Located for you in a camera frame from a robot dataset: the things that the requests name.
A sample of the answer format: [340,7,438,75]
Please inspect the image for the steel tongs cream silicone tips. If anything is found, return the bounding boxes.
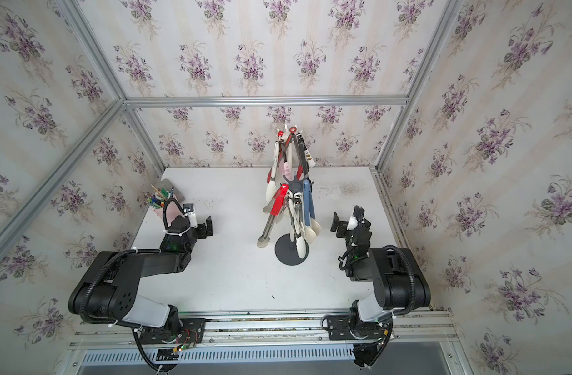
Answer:
[288,195,307,259]

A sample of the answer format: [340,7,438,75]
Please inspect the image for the dark grey utensil rack stand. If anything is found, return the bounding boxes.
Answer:
[274,178,315,266]

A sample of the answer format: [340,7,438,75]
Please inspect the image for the steel tongs red handle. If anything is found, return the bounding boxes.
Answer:
[267,131,289,184]
[257,184,289,248]

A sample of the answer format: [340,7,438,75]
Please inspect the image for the small white steel tongs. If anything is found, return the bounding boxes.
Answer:
[303,141,316,168]

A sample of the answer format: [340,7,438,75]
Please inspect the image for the steel tongs white ring large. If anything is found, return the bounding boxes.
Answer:
[266,140,281,203]

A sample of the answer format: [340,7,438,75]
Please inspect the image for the pink cat paw tongs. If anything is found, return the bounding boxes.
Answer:
[279,150,292,180]

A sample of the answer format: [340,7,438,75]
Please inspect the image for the black silicone tip tongs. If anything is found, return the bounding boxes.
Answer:
[295,132,309,178]

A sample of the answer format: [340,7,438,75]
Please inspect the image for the red silicone tip tongs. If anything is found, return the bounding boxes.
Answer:
[285,126,304,181]

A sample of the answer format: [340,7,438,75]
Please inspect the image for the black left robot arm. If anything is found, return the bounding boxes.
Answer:
[68,197,213,335]

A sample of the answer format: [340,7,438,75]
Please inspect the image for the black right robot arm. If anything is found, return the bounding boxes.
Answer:
[330,206,431,330]

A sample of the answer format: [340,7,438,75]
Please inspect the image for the cream utensil rack stand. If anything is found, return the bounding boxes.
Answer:
[273,123,310,217]

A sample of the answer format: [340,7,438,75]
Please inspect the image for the pink pen holder bucket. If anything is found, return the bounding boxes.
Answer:
[149,196,183,224]

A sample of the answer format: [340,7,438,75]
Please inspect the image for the coloured pens in bucket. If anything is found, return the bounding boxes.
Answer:
[147,185,174,209]

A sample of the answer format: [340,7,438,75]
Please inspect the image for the grey sponge block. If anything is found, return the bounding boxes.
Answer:
[154,179,185,203]

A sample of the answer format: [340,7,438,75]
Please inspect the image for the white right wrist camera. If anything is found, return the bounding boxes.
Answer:
[346,206,365,231]

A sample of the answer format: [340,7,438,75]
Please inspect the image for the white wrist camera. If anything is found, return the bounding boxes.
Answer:
[182,203,198,228]
[346,206,365,231]

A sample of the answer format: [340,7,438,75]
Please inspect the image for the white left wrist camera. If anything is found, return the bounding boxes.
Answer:
[182,203,198,228]

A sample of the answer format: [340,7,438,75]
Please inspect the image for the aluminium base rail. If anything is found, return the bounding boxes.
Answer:
[55,308,474,375]

